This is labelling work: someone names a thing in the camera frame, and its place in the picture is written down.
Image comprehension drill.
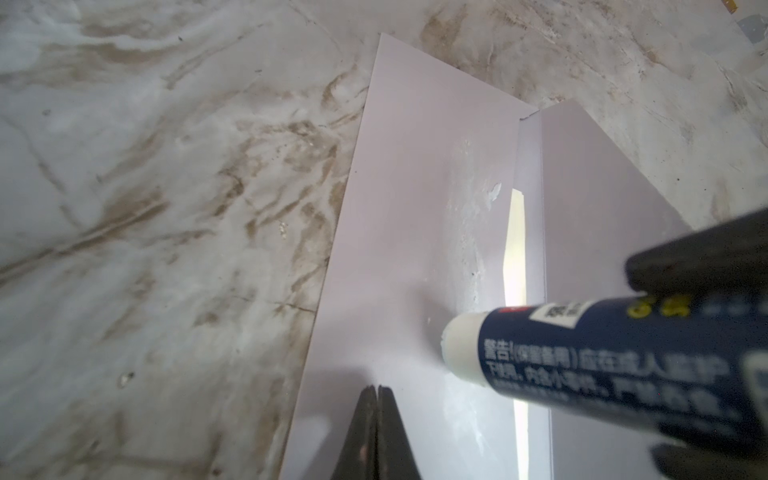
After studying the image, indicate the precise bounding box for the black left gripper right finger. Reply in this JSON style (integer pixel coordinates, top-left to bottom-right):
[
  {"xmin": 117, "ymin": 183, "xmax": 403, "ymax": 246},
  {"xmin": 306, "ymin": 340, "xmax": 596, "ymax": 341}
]
[{"xmin": 376, "ymin": 386, "xmax": 422, "ymax": 480}]

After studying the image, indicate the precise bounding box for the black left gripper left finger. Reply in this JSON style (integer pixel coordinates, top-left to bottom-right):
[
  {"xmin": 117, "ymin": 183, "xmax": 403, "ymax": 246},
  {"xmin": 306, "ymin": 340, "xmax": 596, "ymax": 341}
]
[{"xmin": 331, "ymin": 385, "xmax": 378, "ymax": 480}]

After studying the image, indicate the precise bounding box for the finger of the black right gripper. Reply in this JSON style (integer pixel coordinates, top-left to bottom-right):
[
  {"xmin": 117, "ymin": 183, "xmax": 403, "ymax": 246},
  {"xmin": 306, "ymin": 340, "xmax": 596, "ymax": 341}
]
[
  {"xmin": 624, "ymin": 208, "xmax": 767, "ymax": 294},
  {"xmin": 650, "ymin": 444, "xmax": 767, "ymax": 480}
]

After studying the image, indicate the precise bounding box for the blue glue stick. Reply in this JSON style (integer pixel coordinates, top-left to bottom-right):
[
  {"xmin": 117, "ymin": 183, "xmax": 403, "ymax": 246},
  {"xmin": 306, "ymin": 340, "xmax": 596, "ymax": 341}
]
[{"xmin": 441, "ymin": 291, "xmax": 767, "ymax": 456}]

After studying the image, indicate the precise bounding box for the lavender envelope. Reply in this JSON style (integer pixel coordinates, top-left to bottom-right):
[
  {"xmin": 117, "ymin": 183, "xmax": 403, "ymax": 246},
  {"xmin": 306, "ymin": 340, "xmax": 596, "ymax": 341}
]
[{"xmin": 280, "ymin": 35, "xmax": 688, "ymax": 479}]

